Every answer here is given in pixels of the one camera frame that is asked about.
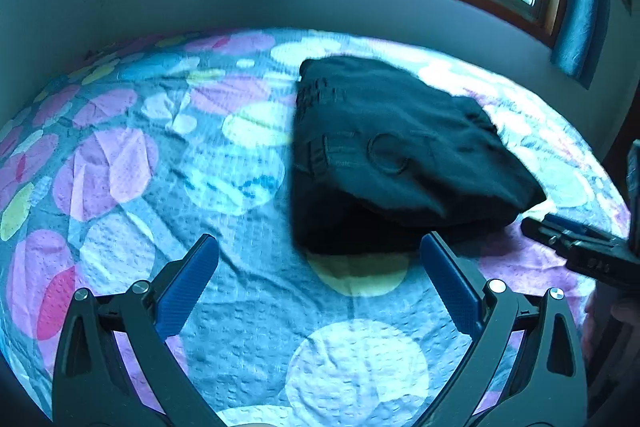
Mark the black zip jacket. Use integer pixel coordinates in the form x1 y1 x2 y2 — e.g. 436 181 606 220
289 55 548 257

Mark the polka dot bedspread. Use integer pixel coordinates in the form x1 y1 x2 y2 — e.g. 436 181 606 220
0 27 633 427

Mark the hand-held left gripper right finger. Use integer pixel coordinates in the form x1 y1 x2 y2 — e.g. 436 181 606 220
419 232 589 427

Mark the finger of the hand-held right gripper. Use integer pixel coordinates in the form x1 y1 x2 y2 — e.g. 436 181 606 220
544 213 621 242
521 217 581 258

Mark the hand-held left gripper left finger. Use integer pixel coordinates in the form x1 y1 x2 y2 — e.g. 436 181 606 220
51 234 221 427

